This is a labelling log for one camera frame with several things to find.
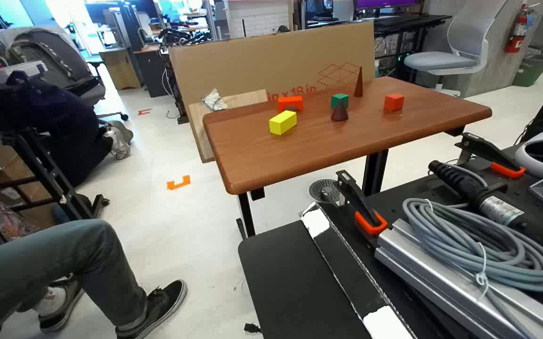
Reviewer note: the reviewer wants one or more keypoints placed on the brown cone block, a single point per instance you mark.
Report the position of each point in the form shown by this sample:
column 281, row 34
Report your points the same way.
column 358, row 87

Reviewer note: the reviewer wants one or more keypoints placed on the green bin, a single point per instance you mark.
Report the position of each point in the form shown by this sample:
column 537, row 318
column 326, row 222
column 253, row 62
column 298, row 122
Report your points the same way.
column 530, row 70

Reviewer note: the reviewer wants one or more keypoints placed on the person in black clothes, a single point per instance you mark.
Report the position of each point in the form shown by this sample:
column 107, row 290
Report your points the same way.
column 45, row 115

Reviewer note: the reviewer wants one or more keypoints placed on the black table leg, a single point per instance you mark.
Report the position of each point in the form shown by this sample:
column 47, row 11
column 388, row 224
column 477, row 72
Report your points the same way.
column 373, row 171
column 245, row 213

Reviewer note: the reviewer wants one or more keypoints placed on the light wooden cabinet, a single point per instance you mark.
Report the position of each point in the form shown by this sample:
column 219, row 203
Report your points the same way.
column 121, row 68

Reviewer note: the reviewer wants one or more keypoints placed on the black tripod stand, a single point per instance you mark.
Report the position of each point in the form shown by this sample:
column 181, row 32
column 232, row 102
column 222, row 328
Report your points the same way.
column 45, row 171

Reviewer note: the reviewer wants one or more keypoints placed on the crumpled white paper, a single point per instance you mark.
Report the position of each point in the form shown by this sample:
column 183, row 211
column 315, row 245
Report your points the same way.
column 211, row 100

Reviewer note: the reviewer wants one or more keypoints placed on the orange rectangular block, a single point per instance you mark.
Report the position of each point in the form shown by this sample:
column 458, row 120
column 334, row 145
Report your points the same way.
column 290, row 102

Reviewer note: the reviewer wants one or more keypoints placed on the small black floor object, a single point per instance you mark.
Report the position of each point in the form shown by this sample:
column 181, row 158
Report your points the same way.
column 253, row 328

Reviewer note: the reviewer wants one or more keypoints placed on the white office chair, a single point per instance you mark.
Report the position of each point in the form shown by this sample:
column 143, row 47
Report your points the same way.
column 456, row 53

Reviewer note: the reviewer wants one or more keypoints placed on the black desk with shelves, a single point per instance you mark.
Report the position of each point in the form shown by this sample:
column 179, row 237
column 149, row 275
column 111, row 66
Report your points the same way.
column 409, row 38

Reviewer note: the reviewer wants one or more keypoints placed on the white sneaker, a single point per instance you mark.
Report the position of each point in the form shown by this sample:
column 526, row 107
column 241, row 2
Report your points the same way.
column 121, row 139

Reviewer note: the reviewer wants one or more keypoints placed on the orange cube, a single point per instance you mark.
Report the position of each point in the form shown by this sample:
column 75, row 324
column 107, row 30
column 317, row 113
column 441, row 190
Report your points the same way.
column 394, row 102

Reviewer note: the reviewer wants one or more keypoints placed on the grey sneaker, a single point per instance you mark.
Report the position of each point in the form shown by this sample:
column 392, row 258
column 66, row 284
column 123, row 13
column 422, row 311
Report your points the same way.
column 57, row 303

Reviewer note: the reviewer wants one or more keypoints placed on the maroon cylinder block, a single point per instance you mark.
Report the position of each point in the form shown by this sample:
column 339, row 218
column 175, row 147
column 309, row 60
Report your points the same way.
column 339, row 113

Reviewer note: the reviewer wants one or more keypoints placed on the round grey metal disc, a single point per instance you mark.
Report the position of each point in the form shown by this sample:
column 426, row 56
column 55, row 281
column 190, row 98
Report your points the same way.
column 326, row 190

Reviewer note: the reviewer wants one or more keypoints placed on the grey black office chair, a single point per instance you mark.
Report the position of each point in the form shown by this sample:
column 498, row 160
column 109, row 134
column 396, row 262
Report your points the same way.
column 51, row 56

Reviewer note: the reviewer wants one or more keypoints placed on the black platform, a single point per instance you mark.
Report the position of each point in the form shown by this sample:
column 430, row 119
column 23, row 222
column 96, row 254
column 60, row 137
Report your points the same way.
column 296, row 282

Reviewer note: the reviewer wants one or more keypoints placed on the flat cardboard box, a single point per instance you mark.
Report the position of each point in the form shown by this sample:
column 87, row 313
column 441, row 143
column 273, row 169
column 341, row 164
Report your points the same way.
column 236, row 102

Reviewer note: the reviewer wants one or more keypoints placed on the yellow rectangular block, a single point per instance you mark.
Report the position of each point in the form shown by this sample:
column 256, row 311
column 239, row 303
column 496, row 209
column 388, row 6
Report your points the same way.
column 283, row 122

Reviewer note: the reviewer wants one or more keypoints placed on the orange tape floor mark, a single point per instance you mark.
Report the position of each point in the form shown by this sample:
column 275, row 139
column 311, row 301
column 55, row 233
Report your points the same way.
column 177, row 183

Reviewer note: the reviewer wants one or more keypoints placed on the black sneaker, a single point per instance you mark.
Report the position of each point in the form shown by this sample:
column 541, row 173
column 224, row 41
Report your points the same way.
column 158, row 303

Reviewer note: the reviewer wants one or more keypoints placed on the red fire extinguisher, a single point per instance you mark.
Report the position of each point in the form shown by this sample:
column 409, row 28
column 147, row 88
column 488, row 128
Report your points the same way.
column 517, row 30

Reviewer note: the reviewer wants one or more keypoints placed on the large cardboard sheet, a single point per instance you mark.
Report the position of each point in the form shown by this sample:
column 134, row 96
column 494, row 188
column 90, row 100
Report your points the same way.
column 253, row 66

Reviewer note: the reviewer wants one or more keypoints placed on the green cube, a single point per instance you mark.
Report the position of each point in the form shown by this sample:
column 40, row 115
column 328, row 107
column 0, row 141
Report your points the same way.
column 339, row 100

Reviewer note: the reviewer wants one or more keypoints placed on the dark background desk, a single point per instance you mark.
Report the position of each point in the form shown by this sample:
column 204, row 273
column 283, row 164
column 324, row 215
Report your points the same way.
column 151, row 68

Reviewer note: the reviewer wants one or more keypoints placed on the white tape patch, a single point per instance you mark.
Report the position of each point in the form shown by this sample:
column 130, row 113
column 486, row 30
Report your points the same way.
column 315, row 222
column 386, row 322

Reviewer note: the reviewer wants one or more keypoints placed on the person leg grey trousers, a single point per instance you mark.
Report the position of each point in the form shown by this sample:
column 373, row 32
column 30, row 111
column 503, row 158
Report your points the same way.
column 45, row 264

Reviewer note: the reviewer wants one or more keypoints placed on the aluminium extrusion bar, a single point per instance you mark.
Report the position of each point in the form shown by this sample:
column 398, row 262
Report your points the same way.
column 447, row 282

